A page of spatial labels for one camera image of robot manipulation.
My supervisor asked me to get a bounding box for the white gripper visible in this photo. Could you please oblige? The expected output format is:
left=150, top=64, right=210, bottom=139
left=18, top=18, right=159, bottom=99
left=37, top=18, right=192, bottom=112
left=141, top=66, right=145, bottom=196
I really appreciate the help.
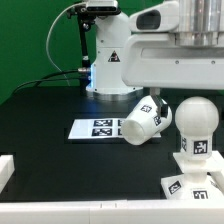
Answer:
left=122, top=33, right=224, bottom=118

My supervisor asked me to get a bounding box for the white lamp shade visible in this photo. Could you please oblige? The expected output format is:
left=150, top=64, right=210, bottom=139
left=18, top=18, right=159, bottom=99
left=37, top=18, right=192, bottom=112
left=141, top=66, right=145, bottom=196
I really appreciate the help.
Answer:
left=121, top=95, right=172, bottom=145

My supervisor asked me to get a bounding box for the white lamp bulb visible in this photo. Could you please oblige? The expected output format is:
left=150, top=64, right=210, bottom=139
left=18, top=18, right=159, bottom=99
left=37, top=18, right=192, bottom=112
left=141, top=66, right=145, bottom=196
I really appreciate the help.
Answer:
left=175, top=97, right=219, bottom=160

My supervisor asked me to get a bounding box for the white lamp base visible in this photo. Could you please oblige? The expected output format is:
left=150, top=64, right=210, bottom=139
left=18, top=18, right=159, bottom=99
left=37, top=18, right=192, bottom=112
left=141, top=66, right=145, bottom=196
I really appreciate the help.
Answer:
left=161, top=152, right=224, bottom=200

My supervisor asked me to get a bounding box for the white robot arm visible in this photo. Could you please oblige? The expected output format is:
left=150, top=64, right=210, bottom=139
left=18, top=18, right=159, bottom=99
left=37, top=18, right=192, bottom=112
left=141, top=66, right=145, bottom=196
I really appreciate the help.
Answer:
left=85, top=0, right=224, bottom=98

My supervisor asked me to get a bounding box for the white marker plate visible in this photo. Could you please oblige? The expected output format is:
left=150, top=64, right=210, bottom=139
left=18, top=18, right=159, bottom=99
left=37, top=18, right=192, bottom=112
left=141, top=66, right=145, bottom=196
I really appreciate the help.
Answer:
left=67, top=118, right=161, bottom=141

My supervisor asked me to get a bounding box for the white right wall block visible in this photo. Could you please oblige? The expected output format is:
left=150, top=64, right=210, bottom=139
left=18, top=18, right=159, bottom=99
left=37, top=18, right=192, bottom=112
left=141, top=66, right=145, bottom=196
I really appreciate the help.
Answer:
left=208, top=150, right=224, bottom=198

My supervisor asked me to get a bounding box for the white wall block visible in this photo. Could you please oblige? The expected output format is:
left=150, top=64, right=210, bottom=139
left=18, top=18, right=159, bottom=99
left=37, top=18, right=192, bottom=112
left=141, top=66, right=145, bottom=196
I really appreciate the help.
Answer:
left=0, top=155, right=15, bottom=193
left=208, top=150, right=224, bottom=198

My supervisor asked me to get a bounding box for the white front wall bar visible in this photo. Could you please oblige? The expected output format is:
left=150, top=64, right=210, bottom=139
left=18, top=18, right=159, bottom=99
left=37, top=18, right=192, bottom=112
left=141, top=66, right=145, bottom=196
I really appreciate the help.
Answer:
left=0, top=200, right=224, bottom=224

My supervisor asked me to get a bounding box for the black camera stand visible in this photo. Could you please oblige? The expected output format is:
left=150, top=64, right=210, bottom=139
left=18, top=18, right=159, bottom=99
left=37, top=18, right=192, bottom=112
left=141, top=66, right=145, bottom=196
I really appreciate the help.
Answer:
left=66, top=0, right=121, bottom=96

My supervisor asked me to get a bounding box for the grey cable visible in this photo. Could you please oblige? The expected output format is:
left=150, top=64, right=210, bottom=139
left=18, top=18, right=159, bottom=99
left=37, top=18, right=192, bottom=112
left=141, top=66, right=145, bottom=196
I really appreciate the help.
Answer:
left=45, top=2, right=84, bottom=87

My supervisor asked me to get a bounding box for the black cable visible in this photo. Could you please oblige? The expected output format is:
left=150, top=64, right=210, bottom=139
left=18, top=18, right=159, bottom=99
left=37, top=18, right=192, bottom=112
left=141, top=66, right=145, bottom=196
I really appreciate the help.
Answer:
left=12, top=69, right=88, bottom=96

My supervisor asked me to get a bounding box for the white left wall block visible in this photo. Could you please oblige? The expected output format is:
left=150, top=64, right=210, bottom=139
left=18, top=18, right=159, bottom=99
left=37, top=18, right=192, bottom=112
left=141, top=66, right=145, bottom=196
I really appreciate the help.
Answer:
left=0, top=155, right=15, bottom=193

